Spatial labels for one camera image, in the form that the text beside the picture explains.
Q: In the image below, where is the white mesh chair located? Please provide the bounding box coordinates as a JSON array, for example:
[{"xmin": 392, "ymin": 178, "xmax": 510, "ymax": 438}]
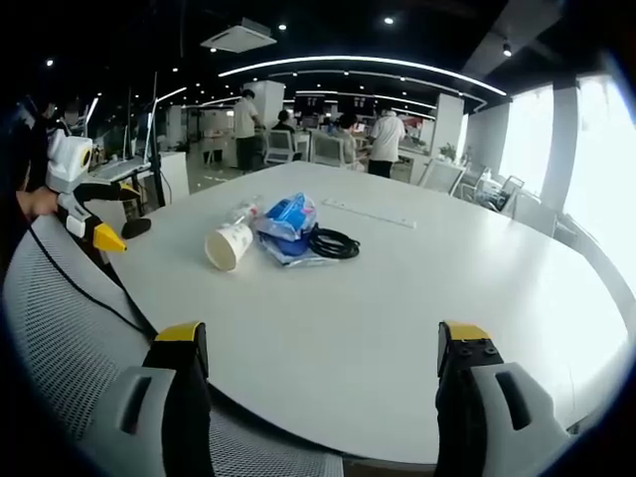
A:
[{"xmin": 1, "ymin": 212, "xmax": 345, "ymax": 477}]

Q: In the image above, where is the blue plastic bag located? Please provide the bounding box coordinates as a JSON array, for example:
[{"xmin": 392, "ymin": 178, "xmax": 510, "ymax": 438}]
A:
[{"xmin": 254, "ymin": 192, "xmax": 320, "ymax": 269}]

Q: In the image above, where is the person's left hand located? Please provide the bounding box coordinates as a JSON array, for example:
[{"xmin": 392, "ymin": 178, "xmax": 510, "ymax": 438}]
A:
[{"xmin": 16, "ymin": 190, "xmax": 59, "ymax": 223}]

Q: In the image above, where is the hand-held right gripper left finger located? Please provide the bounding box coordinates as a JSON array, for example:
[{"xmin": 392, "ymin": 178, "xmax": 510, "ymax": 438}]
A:
[{"xmin": 81, "ymin": 321, "xmax": 216, "ymax": 477}]

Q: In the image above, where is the clear plastic bottle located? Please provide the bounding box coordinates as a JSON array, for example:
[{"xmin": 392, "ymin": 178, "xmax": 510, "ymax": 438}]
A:
[{"xmin": 226, "ymin": 195, "xmax": 265, "ymax": 226}]

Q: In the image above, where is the background office desk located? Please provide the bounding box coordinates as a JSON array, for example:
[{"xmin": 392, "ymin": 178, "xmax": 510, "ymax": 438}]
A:
[{"xmin": 87, "ymin": 156, "xmax": 152, "ymax": 210}]

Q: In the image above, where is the ceiling air conditioner unit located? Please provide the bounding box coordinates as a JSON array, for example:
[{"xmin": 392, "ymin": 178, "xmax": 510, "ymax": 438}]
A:
[{"xmin": 200, "ymin": 17, "xmax": 278, "ymax": 52}]

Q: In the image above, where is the white paper cup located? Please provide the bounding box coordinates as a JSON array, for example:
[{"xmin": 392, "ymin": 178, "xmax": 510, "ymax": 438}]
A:
[{"xmin": 204, "ymin": 221, "xmax": 255, "ymax": 272}]

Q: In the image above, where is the white office chair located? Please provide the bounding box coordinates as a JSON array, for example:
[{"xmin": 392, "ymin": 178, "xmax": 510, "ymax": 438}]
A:
[
  {"xmin": 308, "ymin": 132, "xmax": 350, "ymax": 169},
  {"xmin": 419, "ymin": 157, "xmax": 467, "ymax": 196},
  {"xmin": 261, "ymin": 128, "xmax": 296, "ymax": 166}
]

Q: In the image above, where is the black oval object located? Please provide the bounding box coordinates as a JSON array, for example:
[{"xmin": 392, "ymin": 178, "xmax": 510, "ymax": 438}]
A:
[{"xmin": 120, "ymin": 217, "xmax": 152, "ymax": 240}]

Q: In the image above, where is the black cable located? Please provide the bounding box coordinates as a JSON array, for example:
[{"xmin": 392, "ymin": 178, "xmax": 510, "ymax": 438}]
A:
[{"xmin": 307, "ymin": 223, "xmax": 362, "ymax": 261}]

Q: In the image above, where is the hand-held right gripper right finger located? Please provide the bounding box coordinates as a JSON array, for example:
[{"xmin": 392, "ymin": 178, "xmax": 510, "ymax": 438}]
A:
[{"xmin": 435, "ymin": 320, "xmax": 572, "ymax": 477}]

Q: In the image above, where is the white cabinet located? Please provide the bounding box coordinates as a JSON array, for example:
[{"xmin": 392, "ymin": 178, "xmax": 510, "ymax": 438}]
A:
[{"xmin": 158, "ymin": 150, "xmax": 192, "ymax": 206}]

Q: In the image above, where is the white round table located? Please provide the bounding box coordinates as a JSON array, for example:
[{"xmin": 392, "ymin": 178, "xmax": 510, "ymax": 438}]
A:
[{"xmin": 106, "ymin": 161, "xmax": 633, "ymax": 466}]

